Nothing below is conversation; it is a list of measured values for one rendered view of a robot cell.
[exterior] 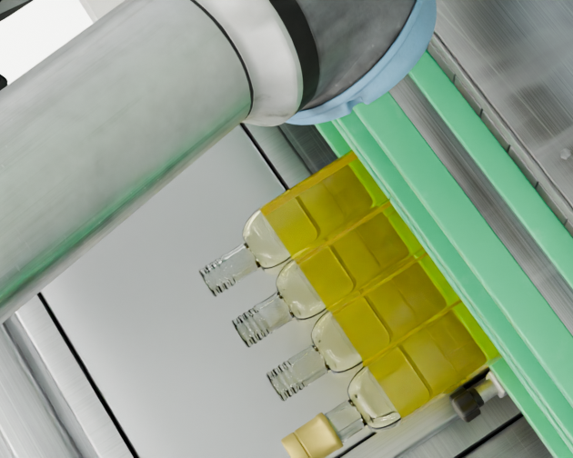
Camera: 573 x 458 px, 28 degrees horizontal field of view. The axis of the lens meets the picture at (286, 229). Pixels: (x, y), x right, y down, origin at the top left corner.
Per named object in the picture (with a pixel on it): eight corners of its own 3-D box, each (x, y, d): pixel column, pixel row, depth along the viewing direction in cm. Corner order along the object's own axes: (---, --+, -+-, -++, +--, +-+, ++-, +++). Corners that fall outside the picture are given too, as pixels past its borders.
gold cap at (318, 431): (319, 407, 99) (276, 435, 98) (342, 442, 98) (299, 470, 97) (323, 416, 102) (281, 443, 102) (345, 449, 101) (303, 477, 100)
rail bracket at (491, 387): (552, 327, 112) (440, 402, 111) (563, 311, 106) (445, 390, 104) (577, 361, 111) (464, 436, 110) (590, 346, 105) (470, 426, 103)
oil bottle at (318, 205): (421, 124, 111) (236, 241, 109) (425, 101, 106) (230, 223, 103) (455, 169, 110) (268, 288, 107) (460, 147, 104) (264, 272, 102)
